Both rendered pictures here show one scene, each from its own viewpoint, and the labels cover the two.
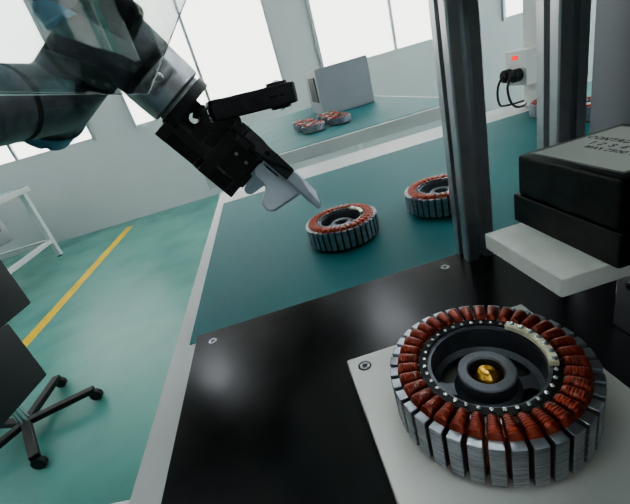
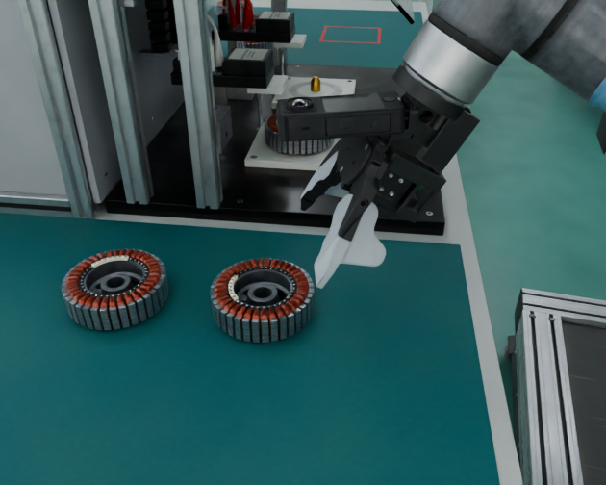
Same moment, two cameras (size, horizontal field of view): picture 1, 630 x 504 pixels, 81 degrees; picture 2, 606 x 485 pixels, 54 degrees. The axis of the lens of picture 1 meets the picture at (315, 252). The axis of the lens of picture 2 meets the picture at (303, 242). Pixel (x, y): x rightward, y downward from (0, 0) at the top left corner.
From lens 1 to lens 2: 1.05 m
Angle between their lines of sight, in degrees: 120
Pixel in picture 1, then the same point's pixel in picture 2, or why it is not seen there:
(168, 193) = not seen: outside the picture
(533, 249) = (279, 81)
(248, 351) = not seen: hidden behind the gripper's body
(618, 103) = (93, 113)
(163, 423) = (458, 203)
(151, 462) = (457, 191)
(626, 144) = (247, 53)
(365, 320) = not seen: hidden behind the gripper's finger
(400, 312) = (295, 187)
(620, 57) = (86, 83)
